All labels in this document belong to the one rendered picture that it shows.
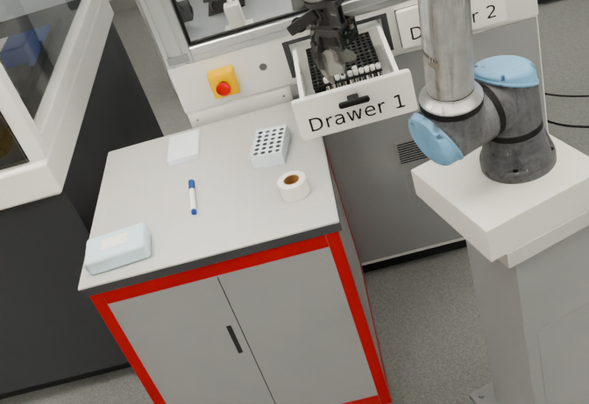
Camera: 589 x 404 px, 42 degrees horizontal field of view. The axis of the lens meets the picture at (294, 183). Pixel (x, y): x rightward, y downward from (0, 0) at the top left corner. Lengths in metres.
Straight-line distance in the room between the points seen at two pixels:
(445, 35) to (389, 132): 1.03
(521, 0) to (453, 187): 0.77
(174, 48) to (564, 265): 1.14
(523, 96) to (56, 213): 1.33
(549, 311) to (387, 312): 0.84
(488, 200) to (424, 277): 1.09
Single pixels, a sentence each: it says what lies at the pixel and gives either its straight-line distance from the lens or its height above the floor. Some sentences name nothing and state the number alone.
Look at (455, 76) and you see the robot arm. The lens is 1.36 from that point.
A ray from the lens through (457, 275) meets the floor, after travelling 2.60.
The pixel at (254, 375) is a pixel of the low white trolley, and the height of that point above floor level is 0.33.
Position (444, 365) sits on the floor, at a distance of 2.36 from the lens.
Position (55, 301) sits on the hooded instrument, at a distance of 2.47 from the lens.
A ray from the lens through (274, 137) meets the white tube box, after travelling 1.98.
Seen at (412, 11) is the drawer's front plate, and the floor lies 0.92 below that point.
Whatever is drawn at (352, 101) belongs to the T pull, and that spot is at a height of 0.91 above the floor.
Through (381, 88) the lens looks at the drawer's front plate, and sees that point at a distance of 1.84.
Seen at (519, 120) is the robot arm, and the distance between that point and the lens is 1.52.
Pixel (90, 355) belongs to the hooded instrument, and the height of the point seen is 0.15.
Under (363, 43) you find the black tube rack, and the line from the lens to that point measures 2.07.
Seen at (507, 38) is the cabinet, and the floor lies 0.75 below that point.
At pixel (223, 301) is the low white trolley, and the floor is 0.60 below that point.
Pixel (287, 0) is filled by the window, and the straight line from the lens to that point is 2.10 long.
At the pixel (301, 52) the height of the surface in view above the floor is 0.88.
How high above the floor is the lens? 1.83
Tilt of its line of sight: 35 degrees down
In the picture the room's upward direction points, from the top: 19 degrees counter-clockwise
